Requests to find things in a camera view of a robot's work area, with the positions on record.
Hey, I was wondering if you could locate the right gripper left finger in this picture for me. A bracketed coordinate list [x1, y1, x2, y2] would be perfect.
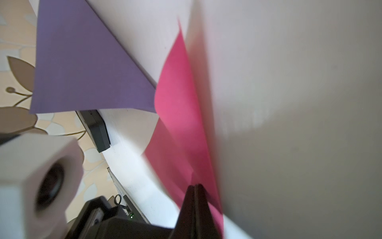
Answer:
[169, 186, 195, 239]

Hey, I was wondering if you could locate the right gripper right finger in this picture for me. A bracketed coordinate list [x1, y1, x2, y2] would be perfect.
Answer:
[195, 184, 221, 239]

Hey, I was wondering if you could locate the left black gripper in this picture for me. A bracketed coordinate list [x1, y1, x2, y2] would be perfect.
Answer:
[65, 196, 173, 239]

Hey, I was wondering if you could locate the pink square paper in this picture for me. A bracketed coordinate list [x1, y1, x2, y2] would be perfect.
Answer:
[144, 32, 224, 237]

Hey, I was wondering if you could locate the purple square paper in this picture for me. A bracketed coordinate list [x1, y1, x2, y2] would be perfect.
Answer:
[30, 1, 155, 114]

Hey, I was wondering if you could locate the black flat tray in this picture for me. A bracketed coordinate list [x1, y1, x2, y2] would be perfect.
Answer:
[76, 110, 110, 153]

